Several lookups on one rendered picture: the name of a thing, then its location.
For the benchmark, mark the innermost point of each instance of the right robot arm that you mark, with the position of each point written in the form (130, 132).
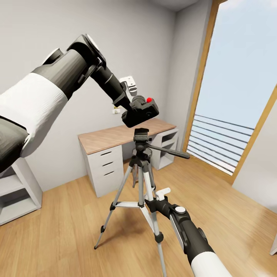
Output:
(202, 258)

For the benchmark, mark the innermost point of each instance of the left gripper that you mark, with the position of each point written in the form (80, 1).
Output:
(115, 91)

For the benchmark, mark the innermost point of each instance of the digital camera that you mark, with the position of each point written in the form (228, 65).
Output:
(142, 111)

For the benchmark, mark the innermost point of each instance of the camera tripod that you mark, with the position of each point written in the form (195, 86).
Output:
(144, 172)

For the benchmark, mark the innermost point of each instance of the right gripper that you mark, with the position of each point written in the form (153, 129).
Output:
(157, 205)

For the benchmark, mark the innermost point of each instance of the bookcase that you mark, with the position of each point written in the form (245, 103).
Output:
(23, 178)

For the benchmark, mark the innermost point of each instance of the desk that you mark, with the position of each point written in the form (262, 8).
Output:
(102, 152)

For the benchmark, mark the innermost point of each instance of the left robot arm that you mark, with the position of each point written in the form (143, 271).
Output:
(29, 109)

